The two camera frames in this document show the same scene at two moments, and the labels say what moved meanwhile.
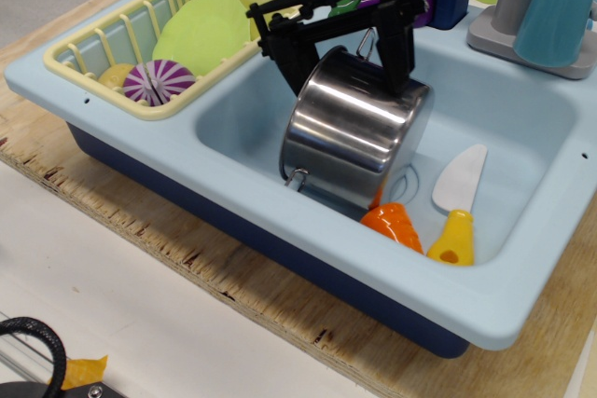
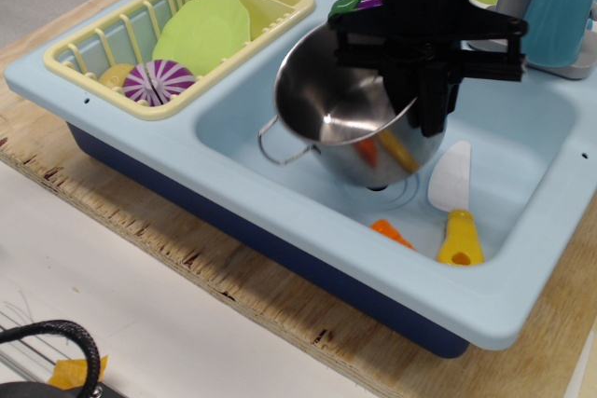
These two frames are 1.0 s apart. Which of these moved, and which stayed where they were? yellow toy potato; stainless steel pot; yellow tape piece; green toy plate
Moved: stainless steel pot
Stayed: yellow tape piece; green toy plate; yellow toy potato
